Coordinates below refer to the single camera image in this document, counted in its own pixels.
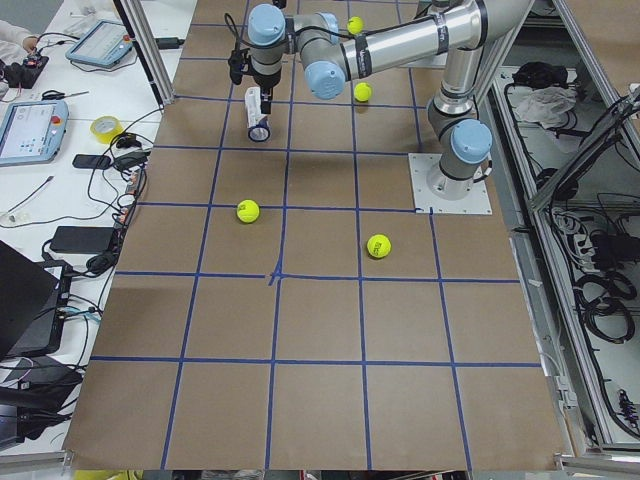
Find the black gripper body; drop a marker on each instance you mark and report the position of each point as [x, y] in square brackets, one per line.
[265, 83]

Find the white tennis ball can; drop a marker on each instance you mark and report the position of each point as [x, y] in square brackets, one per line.
[258, 129]

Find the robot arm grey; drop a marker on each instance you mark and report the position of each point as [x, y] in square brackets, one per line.
[459, 31]

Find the tennis ball under gripper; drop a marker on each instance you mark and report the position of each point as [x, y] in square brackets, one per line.
[362, 92]
[355, 25]

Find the tennis ball with lettering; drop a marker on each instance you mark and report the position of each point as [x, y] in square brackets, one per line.
[247, 211]

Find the tennis ball centre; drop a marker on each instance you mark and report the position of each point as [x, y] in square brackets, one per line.
[378, 246]

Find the yellow tape roll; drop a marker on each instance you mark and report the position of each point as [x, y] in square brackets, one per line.
[106, 128]

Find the teach pendant far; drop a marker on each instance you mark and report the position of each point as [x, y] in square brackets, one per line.
[104, 45]

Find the teach pendant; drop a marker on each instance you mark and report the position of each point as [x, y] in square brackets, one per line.
[32, 132]
[104, 45]

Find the black phone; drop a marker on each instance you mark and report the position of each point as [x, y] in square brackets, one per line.
[91, 161]

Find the black scissors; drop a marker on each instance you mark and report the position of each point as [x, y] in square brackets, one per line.
[59, 95]

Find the teach pendant near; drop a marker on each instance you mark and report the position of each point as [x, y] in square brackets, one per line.
[32, 132]

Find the black power adapter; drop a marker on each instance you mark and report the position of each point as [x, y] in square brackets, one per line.
[82, 239]

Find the black laptop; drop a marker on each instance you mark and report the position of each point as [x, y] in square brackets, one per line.
[33, 295]

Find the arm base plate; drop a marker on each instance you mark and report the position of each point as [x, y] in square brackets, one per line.
[434, 193]

